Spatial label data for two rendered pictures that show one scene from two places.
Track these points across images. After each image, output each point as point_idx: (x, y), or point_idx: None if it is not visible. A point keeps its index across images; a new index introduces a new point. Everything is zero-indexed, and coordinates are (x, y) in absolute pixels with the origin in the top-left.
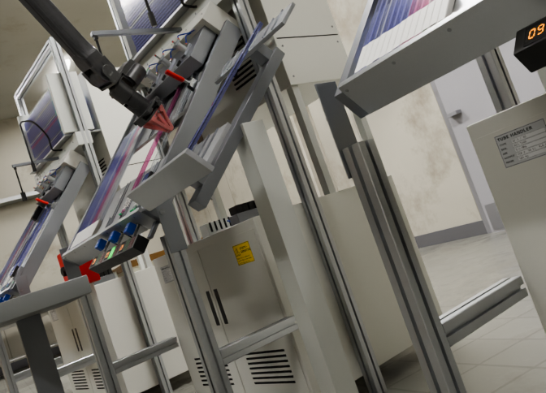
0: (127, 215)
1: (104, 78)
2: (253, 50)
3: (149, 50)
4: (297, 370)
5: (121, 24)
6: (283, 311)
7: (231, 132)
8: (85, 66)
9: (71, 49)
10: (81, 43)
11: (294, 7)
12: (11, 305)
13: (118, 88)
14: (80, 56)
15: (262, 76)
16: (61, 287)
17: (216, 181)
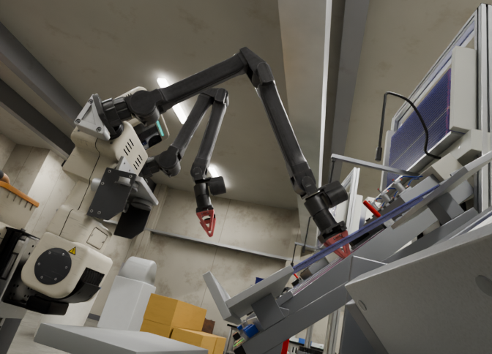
0: (255, 317)
1: (300, 187)
2: (427, 199)
3: (395, 189)
4: None
5: (384, 164)
6: None
7: (342, 285)
8: (291, 172)
9: (285, 155)
10: (295, 153)
11: None
12: (69, 338)
13: (311, 200)
14: (289, 162)
15: (430, 235)
16: (110, 349)
17: (284, 336)
